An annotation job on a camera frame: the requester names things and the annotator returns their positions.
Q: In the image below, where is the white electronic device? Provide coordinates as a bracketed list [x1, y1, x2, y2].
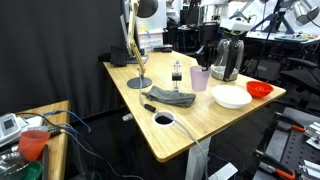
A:
[0, 113, 28, 147]

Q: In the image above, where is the translucent pink plastic cup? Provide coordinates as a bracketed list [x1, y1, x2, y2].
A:
[190, 66, 211, 92]

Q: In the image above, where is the black computer monitor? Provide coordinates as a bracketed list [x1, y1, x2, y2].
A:
[120, 0, 149, 65]

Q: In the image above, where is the green bowl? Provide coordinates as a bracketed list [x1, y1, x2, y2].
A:
[20, 161, 42, 180]

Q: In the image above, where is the white table leg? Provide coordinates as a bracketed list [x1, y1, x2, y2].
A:
[185, 138, 211, 180]

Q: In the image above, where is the grey folded cloth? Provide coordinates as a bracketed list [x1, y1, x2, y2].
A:
[143, 86, 196, 107]

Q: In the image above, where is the white ceramic bowl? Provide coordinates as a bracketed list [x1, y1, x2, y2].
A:
[211, 85, 252, 109]

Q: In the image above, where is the grey lamp cable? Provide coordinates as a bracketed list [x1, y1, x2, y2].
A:
[137, 66, 211, 180]

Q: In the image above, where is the clear pepper grinder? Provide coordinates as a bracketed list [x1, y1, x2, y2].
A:
[172, 61, 182, 92]

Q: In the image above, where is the glass electric kettle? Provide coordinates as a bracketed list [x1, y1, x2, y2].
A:
[211, 33, 244, 82]

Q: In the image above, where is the red bowl with rice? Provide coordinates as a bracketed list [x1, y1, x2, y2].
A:
[246, 81, 274, 98]

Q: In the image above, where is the orange plastic cup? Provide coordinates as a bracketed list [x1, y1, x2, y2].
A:
[18, 130, 50, 161]

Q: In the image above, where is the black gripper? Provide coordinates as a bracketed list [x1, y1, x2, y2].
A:
[195, 24, 219, 71]

